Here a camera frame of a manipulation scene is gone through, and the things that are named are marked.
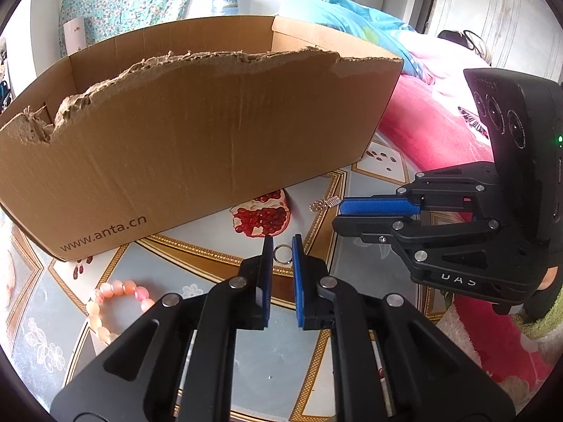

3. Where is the white fluffy towel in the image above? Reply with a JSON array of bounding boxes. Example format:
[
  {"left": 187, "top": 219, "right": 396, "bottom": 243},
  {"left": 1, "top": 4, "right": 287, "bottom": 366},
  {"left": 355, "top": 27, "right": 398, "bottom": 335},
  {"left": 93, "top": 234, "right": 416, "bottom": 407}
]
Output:
[{"left": 437, "top": 297, "right": 562, "bottom": 410}]

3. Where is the gold pendant charm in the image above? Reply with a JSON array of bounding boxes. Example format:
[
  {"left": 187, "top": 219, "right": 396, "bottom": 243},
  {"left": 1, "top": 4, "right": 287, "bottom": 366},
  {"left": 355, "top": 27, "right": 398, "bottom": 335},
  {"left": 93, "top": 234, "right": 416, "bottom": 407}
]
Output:
[{"left": 309, "top": 195, "right": 342, "bottom": 212}]

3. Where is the blue quilt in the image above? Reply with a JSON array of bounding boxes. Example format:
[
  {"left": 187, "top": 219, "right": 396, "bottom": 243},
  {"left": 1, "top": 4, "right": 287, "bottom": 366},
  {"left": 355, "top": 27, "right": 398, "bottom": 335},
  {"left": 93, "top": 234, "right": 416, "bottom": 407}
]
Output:
[{"left": 297, "top": 0, "right": 425, "bottom": 79}]

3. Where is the pink floral quilt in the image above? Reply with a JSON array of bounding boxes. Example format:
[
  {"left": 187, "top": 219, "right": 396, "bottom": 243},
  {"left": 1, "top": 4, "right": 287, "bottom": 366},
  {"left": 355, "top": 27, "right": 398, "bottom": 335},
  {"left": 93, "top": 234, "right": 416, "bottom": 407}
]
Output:
[{"left": 378, "top": 30, "right": 563, "bottom": 383}]

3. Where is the white door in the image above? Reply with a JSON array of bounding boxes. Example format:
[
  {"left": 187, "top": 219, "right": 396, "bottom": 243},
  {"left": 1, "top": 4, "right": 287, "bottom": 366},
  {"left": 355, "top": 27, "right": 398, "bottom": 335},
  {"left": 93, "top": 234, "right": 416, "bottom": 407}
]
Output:
[{"left": 426, "top": 0, "right": 562, "bottom": 83}]

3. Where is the black camera box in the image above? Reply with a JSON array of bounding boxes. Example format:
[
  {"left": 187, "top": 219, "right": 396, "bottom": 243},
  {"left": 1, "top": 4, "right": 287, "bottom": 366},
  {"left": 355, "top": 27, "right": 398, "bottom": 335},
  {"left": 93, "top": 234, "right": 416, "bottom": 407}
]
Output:
[{"left": 464, "top": 68, "right": 562, "bottom": 252}]

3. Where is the person's left hand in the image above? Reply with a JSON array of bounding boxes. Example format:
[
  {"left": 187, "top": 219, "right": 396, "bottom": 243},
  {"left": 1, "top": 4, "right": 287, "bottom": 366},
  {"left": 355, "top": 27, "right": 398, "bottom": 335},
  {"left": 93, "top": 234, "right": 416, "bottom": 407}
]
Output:
[{"left": 537, "top": 266, "right": 558, "bottom": 290}]

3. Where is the brown cardboard box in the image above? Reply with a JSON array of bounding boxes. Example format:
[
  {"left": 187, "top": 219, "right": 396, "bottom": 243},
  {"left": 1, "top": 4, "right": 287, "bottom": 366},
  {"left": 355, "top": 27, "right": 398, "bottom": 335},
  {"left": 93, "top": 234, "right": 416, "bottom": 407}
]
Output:
[{"left": 1, "top": 15, "right": 403, "bottom": 261}]

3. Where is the pink bead bracelet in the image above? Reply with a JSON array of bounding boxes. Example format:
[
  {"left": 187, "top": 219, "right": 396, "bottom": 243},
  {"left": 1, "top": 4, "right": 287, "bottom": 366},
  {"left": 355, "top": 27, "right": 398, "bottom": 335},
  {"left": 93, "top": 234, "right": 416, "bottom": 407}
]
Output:
[{"left": 85, "top": 278, "right": 156, "bottom": 346}]

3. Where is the blue water jug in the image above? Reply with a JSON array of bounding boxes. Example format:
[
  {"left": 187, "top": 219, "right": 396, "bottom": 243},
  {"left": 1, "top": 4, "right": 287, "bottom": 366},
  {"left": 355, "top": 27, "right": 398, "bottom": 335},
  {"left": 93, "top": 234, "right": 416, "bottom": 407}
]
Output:
[{"left": 211, "top": 0, "right": 240, "bottom": 15}]

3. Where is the gold ring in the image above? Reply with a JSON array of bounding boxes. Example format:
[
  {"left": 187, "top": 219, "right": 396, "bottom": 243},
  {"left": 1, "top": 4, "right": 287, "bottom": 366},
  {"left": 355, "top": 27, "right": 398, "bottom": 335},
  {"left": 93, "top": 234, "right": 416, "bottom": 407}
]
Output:
[{"left": 272, "top": 243, "right": 294, "bottom": 266}]

